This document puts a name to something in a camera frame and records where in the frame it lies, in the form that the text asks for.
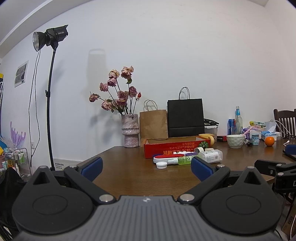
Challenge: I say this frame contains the white jar lid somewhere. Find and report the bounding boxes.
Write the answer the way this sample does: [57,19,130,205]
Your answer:
[156,162,168,169]

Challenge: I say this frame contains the dried pink roses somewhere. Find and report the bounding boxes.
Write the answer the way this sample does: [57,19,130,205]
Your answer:
[89,66,142,115]

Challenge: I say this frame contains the white wall heater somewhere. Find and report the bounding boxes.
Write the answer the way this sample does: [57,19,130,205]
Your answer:
[54,158,82,171]

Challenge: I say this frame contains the white charging cable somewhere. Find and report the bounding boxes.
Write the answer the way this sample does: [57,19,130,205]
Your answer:
[269,119,296,147]

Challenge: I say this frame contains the black paper bag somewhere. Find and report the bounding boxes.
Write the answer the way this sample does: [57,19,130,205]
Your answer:
[167,86,204,138]

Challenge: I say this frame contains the yellow mug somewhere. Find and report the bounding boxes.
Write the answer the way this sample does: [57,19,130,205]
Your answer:
[199,133,215,146]

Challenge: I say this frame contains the clear food container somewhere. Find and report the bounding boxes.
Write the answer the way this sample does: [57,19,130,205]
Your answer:
[204,118,219,143]

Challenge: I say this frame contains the blue soda can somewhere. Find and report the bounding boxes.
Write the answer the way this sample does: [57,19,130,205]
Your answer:
[227,118,236,135]

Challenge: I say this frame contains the white ceramic bowl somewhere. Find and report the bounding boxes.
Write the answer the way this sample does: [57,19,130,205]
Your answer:
[226,134,246,149]

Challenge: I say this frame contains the tissue box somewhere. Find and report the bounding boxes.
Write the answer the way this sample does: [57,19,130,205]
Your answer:
[261,120,281,141]

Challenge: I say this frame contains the red white lint brush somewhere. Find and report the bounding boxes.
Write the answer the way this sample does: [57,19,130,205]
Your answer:
[153,154,185,165]

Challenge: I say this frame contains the brown paper bag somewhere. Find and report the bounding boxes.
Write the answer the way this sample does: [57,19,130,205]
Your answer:
[139,99,168,146]

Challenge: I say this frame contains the red book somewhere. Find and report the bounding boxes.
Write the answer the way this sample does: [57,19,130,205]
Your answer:
[217,136,227,142]

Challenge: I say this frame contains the small blue white cup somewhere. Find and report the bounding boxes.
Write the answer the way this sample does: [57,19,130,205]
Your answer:
[251,133,260,146]

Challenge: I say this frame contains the clear glass bottle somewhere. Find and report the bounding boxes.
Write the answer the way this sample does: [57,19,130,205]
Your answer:
[235,106,243,135]

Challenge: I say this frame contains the red cardboard box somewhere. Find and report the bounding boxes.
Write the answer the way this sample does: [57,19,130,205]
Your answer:
[144,136,213,159]

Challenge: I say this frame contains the white tape roll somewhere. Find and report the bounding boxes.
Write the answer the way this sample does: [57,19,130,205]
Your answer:
[194,147,204,154]

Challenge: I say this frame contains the purple plastic container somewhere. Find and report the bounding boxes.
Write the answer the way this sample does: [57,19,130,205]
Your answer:
[242,126,262,140]

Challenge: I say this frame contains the black studio light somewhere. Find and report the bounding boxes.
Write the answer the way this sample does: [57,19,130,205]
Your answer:
[32,25,68,51]

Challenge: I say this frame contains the orange fruit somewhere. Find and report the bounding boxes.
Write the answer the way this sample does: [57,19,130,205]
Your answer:
[264,136,275,147]

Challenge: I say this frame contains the pink spoon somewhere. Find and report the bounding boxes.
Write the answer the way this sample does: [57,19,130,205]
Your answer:
[242,126,257,136]

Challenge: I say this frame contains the pink ceramic vase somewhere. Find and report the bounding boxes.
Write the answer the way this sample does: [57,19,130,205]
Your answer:
[121,114,140,148]

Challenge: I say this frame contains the wall poster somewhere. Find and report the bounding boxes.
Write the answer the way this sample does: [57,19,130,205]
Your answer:
[14,61,29,87]

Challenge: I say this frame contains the wire storage rack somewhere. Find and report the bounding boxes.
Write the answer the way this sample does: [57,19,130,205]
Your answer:
[1,148,31,179]

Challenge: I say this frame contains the dark wooden chair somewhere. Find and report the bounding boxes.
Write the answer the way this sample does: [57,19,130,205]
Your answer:
[273,109,296,138]

